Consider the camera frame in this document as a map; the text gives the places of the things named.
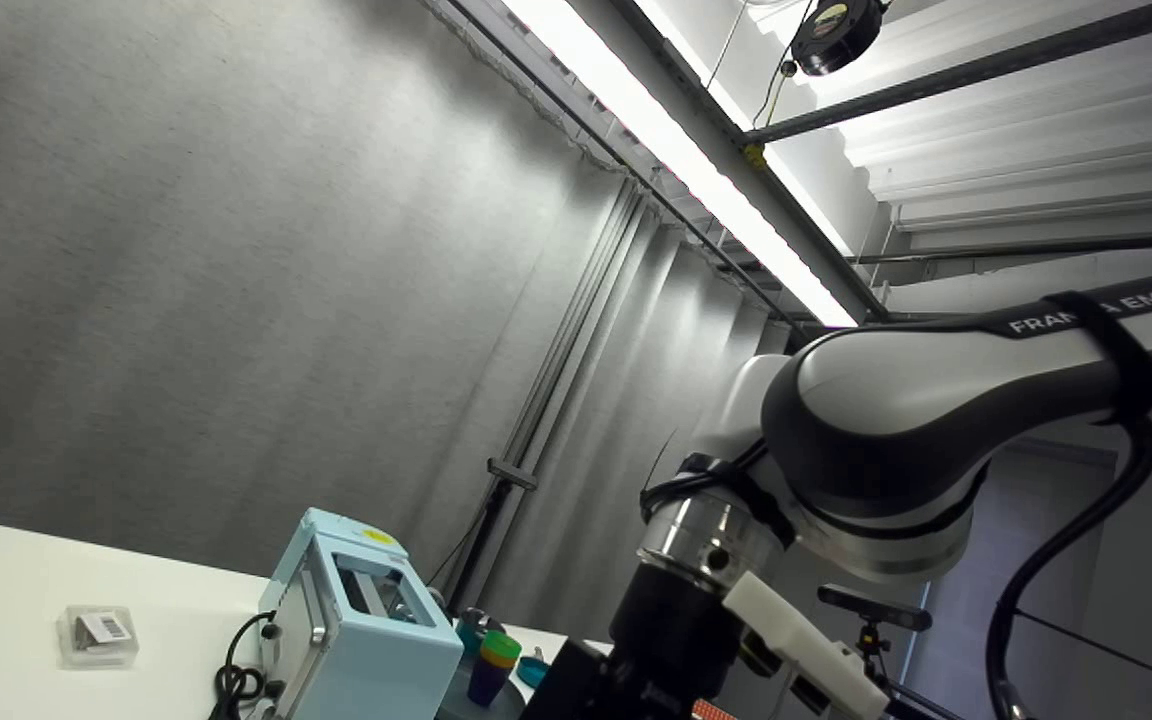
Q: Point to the grey wall pole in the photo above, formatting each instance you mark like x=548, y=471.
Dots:
x=548, y=402

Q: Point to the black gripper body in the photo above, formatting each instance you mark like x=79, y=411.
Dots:
x=664, y=640

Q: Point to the green plastic cup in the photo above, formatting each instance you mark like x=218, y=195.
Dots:
x=498, y=646

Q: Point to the light blue toaster oven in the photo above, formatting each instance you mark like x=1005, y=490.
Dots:
x=360, y=652

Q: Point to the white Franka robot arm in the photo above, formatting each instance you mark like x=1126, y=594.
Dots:
x=899, y=412

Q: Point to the black camera on stand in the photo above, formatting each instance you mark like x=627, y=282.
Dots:
x=877, y=609

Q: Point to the blue plastic cup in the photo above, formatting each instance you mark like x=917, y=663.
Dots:
x=485, y=680

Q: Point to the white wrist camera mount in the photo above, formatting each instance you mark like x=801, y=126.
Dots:
x=801, y=640

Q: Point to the black ceiling beam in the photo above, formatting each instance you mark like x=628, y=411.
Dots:
x=978, y=66

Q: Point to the long ceiling light strip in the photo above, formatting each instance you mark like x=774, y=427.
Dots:
x=682, y=146

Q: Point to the orange red box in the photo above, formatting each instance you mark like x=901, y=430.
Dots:
x=714, y=714

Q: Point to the black round ceiling device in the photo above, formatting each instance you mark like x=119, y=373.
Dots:
x=838, y=28

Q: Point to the thin black ceiling rail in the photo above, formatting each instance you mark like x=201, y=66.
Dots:
x=1040, y=246

